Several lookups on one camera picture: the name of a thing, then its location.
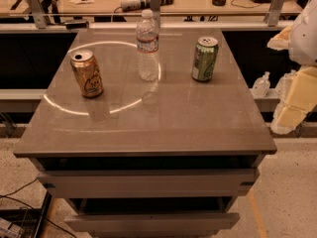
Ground lower grey drawer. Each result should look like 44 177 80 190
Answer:
64 212 240 238

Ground small clear bottle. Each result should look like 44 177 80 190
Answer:
275 69 296 96
252 71 270 98

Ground black floor crate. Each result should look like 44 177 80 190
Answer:
0 193 52 238

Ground grey drawer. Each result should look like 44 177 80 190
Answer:
38 169 260 198
64 212 240 238

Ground upper grey drawer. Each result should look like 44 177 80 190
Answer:
38 169 260 198

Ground clear plastic water bottle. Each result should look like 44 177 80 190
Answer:
136 9 159 81

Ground green soda can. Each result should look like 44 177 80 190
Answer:
192 36 219 82

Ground left metal bracket post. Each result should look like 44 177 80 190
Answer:
26 0 48 29

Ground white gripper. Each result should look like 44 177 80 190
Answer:
267 0 317 135

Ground gold soda can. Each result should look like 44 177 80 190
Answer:
70 50 103 98

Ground right small clear bottle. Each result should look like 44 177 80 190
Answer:
275 69 296 96

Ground right metal bracket post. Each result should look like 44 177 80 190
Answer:
264 0 285 27

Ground middle metal bracket post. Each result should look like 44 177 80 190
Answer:
150 0 160 25

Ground left small clear bottle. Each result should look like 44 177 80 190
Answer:
252 71 270 98

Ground black floor cable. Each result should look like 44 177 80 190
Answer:
0 178 78 238

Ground metal bracket post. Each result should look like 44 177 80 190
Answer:
150 0 160 25
26 0 48 29
264 0 285 27

